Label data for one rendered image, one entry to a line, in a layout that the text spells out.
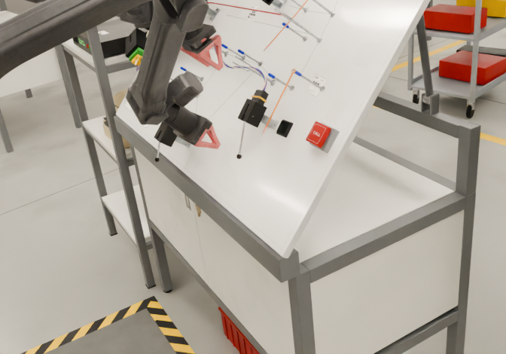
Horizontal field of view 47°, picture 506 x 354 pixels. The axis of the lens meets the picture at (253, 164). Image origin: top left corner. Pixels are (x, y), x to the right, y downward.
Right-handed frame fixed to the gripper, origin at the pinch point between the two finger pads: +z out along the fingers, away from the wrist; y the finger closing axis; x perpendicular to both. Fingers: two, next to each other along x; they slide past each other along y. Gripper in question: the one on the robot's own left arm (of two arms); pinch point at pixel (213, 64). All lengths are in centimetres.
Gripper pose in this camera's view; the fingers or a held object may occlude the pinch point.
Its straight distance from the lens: 138.3
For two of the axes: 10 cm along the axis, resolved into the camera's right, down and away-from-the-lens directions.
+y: -5.4, -2.9, 7.9
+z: 4.6, 6.8, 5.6
